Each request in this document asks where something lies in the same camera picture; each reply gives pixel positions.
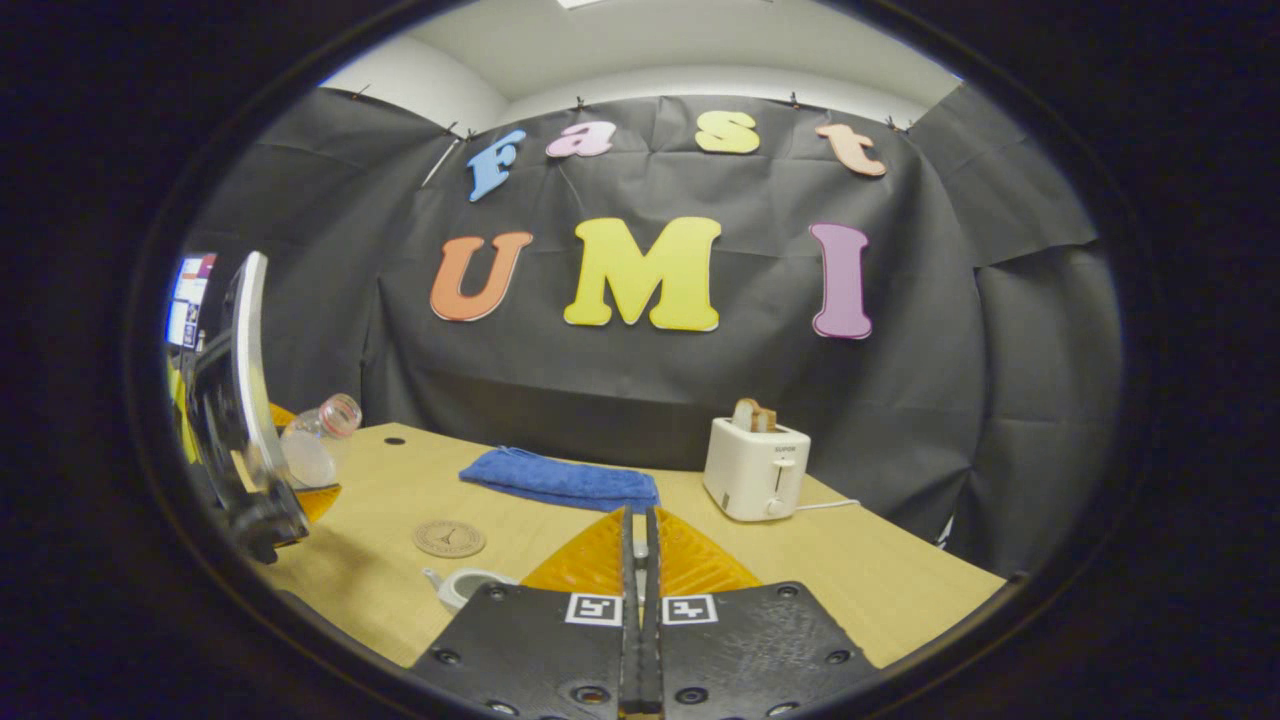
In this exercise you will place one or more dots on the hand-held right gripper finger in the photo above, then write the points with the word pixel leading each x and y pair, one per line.
pixel 630 640
pixel 652 640

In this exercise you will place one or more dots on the black backdrop cloth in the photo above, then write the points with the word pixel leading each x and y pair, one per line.
pixel 650 390

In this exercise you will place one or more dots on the round wooden coaster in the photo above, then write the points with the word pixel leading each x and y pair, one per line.
pixel 450 539

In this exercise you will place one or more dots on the brown toast slice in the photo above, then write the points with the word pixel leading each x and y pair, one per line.
pixel 766 420

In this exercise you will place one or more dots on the ceiling light panel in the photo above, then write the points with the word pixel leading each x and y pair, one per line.
pixel 578 3

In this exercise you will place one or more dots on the clear plastic water bottle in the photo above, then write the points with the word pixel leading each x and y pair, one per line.
pixel 310 450

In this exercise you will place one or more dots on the computer monitor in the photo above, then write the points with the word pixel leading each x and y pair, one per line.
pixel 185 300

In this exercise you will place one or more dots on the white toaster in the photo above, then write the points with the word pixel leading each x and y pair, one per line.
pixel 750 470

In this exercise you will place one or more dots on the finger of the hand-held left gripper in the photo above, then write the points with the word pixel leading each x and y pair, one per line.
pixel 280 416
pixel 225 420

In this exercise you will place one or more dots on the white teacup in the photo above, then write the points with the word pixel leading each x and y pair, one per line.
pixel 465 588

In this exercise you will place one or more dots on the pale toast slice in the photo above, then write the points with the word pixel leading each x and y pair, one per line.
pixel 744 415

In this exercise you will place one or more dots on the blue folded towel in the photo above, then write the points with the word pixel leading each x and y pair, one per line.
pixel 560 480

